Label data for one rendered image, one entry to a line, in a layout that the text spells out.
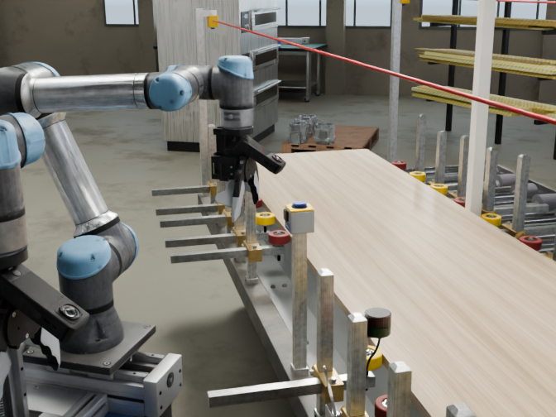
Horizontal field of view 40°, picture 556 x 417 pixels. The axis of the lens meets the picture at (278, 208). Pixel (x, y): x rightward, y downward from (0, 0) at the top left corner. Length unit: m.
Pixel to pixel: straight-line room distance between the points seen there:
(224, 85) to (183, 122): 6.94
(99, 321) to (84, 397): 0.17
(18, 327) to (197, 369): 2.89
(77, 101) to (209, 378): 2.34
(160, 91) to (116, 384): 0.66
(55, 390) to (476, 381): 0.99
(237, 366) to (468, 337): 1.90
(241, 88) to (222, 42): 6.66
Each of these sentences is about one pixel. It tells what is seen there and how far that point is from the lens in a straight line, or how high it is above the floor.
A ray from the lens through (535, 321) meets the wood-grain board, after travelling 2.28.
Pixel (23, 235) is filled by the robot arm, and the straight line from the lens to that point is 0.95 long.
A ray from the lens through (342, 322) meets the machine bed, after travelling 2.54.
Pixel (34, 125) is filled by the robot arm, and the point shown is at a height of 1.63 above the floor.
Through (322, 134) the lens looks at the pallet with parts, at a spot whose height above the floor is 0.27.
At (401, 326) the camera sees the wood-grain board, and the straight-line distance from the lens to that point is 2.17.
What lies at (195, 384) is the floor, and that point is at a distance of 3.71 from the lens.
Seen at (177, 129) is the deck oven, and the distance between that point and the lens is 8.62.
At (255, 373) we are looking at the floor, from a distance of 3.78.
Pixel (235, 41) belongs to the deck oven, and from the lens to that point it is 8.25.
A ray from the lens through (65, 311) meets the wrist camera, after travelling 0.94.
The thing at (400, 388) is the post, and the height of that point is 1.08.
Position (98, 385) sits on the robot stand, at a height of 0.96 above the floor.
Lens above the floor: 1.82
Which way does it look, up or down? 17 degrees down
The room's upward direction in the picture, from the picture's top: straight up
